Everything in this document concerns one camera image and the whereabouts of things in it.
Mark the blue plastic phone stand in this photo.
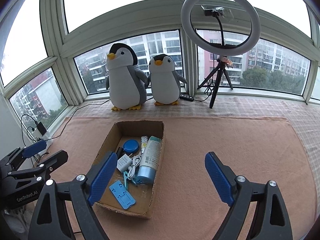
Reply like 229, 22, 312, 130
109, 180, 136, 210

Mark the black cable remote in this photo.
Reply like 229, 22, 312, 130
180, 94, 194, 102

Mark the small patterned tube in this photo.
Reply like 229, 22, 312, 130
140, 135, 149, 154

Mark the black power cable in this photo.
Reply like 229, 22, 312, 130
47, 97, 112, 140

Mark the white USB wall charger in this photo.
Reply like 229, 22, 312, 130
117, 154, 132, 173

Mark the round blue disc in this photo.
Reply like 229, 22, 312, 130
123, 139, 140, 154

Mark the white USB cable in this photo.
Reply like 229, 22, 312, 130
126, 155, 142, 181

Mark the black tripod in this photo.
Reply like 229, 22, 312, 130
197, 56, 233, 109

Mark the brown cardboard box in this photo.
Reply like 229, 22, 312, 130
93, 120, 164, 219

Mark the white ring light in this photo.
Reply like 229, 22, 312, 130
181, 0, 261, 56

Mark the black power adapter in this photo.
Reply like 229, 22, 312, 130
36, 122, 47, 135

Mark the large plush penguin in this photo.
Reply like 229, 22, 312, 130
106, 43, 148, 111

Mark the white power strip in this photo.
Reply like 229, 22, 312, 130
31, 128, 53, 154

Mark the small plush penguin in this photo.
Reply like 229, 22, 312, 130
145, 54, 187, 106

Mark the teal plastic clothespin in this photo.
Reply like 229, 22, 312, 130
123, 171, 138, 190

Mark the pink felt mat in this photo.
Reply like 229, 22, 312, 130
44, 115, 318, 240

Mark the phone holder clamp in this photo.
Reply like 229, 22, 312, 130
201, 5, 234, 18

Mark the white tube with blue cap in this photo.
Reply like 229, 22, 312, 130
137, 136, 162, 184

